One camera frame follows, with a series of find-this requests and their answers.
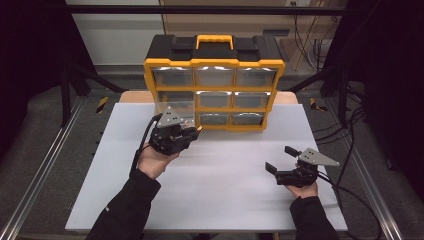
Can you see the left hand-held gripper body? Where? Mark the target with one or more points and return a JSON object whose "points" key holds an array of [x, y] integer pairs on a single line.
{"points": [[166, 140]]}

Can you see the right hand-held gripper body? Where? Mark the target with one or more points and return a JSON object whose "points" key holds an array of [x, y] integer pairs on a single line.
{"points": [[297, 178]]}

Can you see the clear plastic drawer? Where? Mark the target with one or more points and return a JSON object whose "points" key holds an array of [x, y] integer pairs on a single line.
{"points": [[186, 108]]}

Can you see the yellow black drawer organizer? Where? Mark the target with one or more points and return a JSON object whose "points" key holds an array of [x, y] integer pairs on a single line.
{"points": [[216, 50]]}

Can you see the person's right hand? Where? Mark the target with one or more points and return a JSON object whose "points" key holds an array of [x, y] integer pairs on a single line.
{"points": [[304, 192]]}

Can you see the person's left hand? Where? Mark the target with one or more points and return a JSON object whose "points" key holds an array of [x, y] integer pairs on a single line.
{"points": [[153, 163]]}

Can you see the yellow black hazard tape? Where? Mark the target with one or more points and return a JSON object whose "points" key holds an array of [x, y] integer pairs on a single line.
{"points": [[315, 105], [102, 104]]}

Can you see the wooden table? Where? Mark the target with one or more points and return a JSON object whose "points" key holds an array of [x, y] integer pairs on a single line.
{"points": [[133, 97]]}

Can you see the grid of clear drawers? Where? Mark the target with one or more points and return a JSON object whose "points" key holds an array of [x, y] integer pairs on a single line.
{"points": [[213, 77]]}

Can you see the black curtain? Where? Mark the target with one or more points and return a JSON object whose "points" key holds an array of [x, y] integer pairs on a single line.
{"points": [[393, 66], [26, 50]]}

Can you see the black metal frame stand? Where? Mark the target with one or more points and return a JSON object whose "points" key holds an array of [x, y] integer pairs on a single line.
{"points": [[342, 96], [65, 96]]}

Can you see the aluminium floor rail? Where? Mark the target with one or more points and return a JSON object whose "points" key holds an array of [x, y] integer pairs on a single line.
{"points": [[378, 200], [39, 173]]}

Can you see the black horizontal frame bar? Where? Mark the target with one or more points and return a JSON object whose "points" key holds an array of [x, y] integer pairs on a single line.
{"points": [[200, 10]]}

